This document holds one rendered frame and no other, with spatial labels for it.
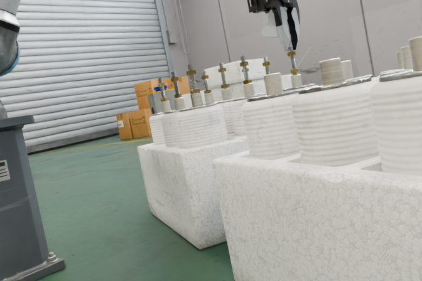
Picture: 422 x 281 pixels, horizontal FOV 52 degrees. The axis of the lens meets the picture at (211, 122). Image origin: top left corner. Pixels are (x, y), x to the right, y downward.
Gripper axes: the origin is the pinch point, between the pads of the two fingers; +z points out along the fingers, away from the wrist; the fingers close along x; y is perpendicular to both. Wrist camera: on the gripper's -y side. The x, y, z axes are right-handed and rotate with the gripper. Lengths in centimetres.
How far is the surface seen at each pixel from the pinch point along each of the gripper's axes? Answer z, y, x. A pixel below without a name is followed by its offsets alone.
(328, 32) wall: -54, 208, -513
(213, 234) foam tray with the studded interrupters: 32.8, 7.8, 28.3
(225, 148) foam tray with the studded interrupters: 18.0, 5.1, 23.5
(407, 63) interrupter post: 8.8, -30.9, 32.6
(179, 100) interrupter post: 7.4, 21.7, 15.6
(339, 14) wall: -74, 188, -512
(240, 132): 16.3, 7.4, 14.9
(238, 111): 12.1, 6.8, 15.0
